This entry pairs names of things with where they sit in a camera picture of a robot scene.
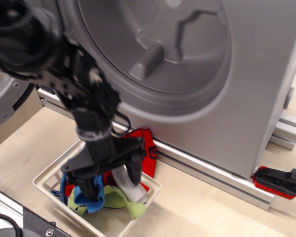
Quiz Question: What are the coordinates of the white plastic laundry basket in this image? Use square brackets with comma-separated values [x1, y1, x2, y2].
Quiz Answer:
[33, 138, 162, 237]

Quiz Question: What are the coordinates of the light green miniature garment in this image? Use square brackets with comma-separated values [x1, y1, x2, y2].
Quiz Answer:
[66, 185, 148, 220]

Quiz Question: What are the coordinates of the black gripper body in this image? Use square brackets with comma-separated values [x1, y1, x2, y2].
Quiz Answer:
[61, 133, 148, 186]

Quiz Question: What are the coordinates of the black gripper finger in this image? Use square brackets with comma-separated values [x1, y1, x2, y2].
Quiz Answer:
[76, 176, 99, 200]
[125, 154, 142, 186]

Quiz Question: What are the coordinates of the aluminium extrusion rail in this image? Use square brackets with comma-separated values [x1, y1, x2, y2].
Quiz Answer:
[37, 88, 275, 211]

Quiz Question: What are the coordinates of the black braided cable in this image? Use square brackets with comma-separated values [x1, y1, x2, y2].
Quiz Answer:
[0, 212, 23, 237]

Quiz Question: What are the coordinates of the grey white cloth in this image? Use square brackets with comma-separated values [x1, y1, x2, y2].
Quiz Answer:
[102, 166, 148, 204]

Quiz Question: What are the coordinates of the black metal bracket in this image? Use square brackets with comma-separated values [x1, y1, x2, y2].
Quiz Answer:
[23, 206, 70, 237]

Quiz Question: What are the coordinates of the round washing machine door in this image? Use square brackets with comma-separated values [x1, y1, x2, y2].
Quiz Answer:
[0, 75, 35, 125]

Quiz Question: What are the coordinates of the red black clamp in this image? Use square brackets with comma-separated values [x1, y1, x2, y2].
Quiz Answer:
[253, 166, 296, 200]

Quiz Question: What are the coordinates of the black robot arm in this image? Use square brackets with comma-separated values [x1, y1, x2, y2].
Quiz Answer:
[0, 0, 146, 200]

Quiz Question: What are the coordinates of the blue miniature garment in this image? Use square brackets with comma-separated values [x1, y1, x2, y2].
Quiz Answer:
[51, 173, 105, 215]

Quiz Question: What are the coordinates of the red miniature shirt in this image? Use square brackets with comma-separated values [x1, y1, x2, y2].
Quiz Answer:
[122, 127, 157, 178]

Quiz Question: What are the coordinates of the aluminium frame rail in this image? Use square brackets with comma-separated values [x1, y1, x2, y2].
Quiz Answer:
[0, 191, 24, 228]

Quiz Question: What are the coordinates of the short aluminium extrusion block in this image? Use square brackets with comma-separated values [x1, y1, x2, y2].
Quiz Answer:
[269, 114, 296, 150]

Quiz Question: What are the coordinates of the grey toy washing machine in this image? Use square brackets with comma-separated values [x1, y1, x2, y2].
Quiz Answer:
[38, 0, 296, 179]

